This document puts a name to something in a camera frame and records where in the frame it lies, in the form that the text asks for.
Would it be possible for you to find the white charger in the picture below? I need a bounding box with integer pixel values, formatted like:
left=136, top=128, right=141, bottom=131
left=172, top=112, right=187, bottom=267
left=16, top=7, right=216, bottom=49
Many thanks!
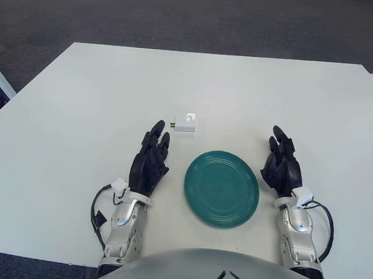
left=168, top=110, right=200, bottom=137

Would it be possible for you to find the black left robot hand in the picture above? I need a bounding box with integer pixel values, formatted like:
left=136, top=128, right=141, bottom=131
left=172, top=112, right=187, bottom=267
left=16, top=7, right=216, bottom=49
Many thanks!
left=126, top=117, right=175, bottom=201

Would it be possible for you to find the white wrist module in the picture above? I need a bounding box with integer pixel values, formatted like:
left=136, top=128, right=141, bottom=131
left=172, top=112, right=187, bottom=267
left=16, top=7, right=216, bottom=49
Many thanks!
left=110, top=178, right=129, bottom=197
left=291, top=186, right=314, bottom=209

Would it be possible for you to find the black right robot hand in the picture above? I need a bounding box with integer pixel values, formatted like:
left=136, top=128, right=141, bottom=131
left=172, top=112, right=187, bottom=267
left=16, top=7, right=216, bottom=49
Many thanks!
left=258, top=124, right=307, bottom=200

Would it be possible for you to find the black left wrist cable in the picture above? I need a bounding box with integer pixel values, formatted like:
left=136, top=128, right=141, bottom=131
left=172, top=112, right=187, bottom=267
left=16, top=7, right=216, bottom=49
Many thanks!
left=88, top=182, right=129, bottom=253

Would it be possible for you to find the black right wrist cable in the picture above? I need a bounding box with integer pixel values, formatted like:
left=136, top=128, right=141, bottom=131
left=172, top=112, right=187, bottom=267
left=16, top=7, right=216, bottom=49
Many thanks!
left=296, top=200, right=336, bottom=265

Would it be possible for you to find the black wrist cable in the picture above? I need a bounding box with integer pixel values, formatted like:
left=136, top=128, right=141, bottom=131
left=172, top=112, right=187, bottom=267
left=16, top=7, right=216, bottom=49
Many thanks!
left=296, top=200, right=336, bottom=265
left=88, top=182, right=129, bottom=253

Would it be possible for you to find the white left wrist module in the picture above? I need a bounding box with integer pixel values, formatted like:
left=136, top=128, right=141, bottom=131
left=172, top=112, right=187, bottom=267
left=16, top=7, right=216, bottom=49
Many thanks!
left=110, top=178, right=129, bottom=197

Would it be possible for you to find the green ridged plate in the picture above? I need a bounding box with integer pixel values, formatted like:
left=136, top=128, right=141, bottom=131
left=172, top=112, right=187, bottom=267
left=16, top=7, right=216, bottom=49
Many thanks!
left=180, top=148, right=263, bottom=232

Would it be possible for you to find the grey robot torso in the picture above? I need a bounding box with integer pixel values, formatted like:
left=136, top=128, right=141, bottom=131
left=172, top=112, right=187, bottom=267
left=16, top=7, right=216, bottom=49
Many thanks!
left=84, top=238, right=373, bottom=279

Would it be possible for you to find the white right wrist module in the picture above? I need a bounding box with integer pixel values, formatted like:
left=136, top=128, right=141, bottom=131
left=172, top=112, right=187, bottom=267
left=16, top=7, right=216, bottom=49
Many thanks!
left=291, top=186, right=314, bottom=209

